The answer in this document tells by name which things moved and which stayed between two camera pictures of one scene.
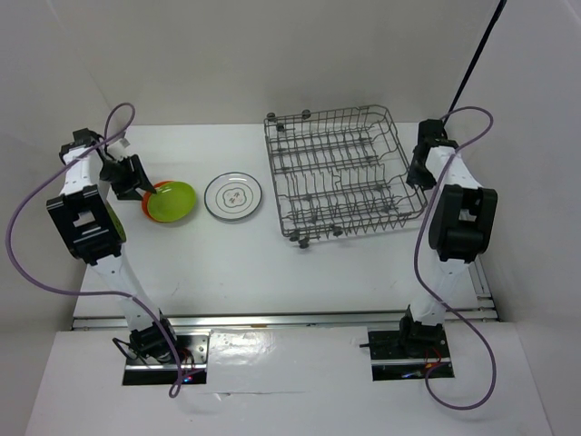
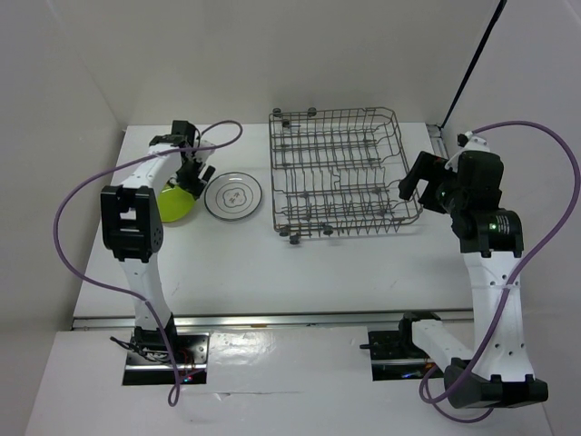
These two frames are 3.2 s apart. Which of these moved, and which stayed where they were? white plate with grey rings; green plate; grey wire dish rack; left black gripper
Moved: left black gripper
Stayed: white plate with grey rings; grey wire dish rack; green plate
